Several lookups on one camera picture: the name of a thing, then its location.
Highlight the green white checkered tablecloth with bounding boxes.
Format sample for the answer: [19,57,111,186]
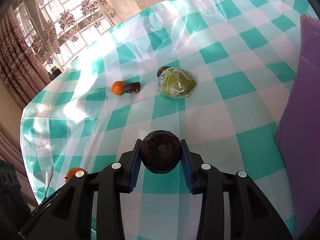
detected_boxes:
[21,0,315,232]

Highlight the floral lace curtain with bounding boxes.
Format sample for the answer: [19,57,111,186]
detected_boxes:
[12,0,120,72]

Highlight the green apple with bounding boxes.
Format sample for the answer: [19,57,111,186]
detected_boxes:
[157,67,197,99]

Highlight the dark round dried fruit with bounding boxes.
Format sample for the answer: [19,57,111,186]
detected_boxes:
[140,130,182,174]

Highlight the small dark dried fruit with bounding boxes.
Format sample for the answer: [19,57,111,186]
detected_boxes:
[157,66,169,77]

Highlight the dark brown dried fruit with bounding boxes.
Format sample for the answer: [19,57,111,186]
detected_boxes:
[123,82,141,94]

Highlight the small orange on table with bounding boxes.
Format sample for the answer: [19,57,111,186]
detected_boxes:
[111,81,125,96]

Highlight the brown patterned drape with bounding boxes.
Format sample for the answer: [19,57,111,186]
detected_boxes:
[0,7,51,109]

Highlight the purple cardboard box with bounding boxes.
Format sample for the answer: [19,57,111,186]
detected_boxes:
[276,15,319,239]

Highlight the black device on sill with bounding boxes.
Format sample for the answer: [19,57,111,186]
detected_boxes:
[48,66,62,81]

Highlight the large orange tangerine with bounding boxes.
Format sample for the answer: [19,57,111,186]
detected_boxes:
[65,167,88,183]

